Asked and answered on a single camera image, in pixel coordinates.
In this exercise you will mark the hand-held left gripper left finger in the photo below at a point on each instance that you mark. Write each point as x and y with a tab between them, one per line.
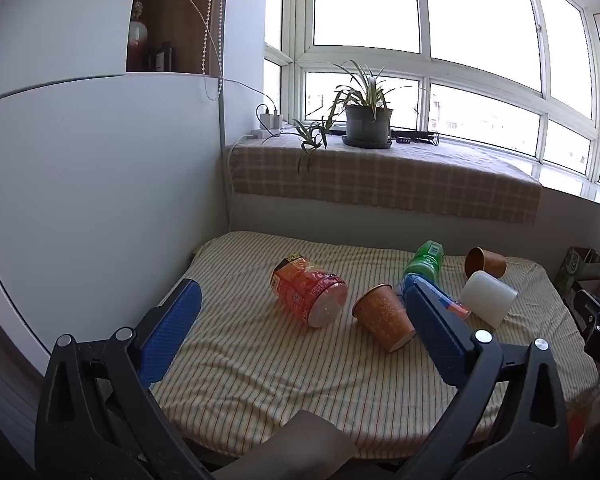
172	330

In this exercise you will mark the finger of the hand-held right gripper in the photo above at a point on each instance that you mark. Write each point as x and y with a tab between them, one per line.
587	307

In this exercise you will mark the green plastic bottle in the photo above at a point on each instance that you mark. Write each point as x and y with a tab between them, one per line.
425	260

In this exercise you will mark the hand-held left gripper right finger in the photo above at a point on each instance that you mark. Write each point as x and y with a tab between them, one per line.
435	332

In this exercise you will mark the white plastic cup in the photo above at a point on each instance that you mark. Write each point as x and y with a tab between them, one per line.
487	297

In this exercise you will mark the blue orange packet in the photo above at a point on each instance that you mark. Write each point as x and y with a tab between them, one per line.
452	305

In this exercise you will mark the red white vase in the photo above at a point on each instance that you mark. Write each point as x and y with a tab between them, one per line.
139	35

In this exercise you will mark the brown paper cup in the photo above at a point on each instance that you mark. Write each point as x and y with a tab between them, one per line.
382	315
487	262

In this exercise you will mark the white wall cabinet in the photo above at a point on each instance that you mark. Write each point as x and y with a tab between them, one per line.
95	170

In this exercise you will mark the yellow striped bed sheet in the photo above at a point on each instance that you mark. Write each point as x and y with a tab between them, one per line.
260	355

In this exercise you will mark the cardboard box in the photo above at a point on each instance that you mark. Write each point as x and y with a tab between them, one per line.
577	267

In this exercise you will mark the beige checkered cloth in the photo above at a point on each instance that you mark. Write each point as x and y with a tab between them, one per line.
380	180

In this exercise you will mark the white window frame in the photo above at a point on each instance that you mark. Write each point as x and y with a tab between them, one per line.
425	67

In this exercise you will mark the white power strip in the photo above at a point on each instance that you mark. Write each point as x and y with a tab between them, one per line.
265	133

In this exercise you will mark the white plug charger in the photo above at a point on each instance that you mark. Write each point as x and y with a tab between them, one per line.
270	119

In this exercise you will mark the black flat device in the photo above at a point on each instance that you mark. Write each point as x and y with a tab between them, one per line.
412	136

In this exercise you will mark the potted green plant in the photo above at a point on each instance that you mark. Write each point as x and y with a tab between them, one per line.
367	120

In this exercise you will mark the orange plastic jar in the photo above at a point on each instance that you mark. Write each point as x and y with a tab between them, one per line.
307	287

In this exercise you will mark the brown cushion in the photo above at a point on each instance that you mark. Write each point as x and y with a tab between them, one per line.
300	447

